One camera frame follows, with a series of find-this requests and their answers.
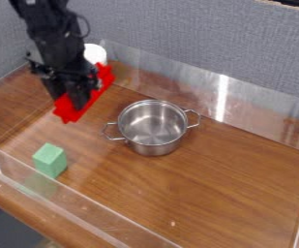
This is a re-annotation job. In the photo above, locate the red plastic bar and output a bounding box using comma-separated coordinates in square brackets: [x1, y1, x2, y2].
[53, 63, 115, 124]

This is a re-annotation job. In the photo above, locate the stainless steel pot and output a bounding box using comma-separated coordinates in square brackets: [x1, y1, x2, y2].
[101, 100, 200, 156]

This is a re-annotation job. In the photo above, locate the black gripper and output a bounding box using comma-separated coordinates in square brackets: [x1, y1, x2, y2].
[24, 43, 96, 110]

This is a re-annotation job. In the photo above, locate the black cable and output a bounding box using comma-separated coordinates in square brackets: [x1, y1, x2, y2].
[72, 14, 91, 39]

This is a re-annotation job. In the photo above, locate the green foam block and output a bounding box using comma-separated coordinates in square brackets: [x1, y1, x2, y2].
[32, 142, 67, 178]

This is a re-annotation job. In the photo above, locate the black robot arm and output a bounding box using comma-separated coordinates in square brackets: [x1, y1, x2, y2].
[8, 0, 100, 110]

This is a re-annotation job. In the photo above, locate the yellow Play-Doh can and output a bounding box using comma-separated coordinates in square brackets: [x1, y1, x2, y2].
[84, 44, 107, 65]

